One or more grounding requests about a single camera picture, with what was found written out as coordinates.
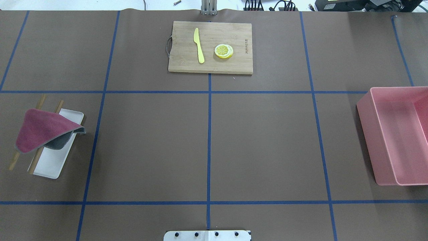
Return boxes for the yellow lemon slices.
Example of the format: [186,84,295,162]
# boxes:
[214,44,234,59]

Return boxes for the aluminium frame post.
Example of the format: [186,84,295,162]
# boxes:
[201,0,218,16]

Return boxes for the black cable bundle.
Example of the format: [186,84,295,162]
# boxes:
[243,0,299,12]

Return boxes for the white rectangular tray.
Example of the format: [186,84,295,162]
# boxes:
[33,108,84,179]

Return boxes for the yellow plastic knife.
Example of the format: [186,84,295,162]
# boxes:
[193,28,205,64]

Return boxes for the black monitor base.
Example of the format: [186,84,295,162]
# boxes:
[315,0,423,12]

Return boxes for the pink plastic bin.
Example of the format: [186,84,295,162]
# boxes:
[356,86,428,186]

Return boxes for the bamboo cutting board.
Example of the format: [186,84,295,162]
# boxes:
[168,20,253,75]

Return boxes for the red and grey cloth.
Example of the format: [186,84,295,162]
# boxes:
[15,108,86,154]

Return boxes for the white metal base plate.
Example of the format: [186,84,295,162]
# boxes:
[163,230,252,241]

